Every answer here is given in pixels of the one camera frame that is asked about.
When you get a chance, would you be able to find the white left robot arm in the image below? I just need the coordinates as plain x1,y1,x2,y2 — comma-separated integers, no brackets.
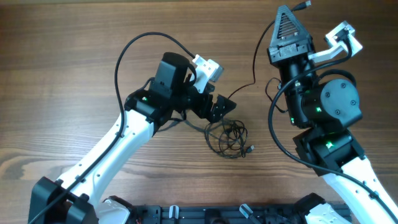
28,52,236,223

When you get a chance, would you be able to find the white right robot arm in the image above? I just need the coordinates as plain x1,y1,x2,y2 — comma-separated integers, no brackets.
267,5,397,223

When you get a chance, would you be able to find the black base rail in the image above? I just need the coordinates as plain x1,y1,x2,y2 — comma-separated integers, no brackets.
125,204,306,224

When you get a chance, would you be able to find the separated black USB cable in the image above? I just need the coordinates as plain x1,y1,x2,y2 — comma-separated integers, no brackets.
226,0,312,100

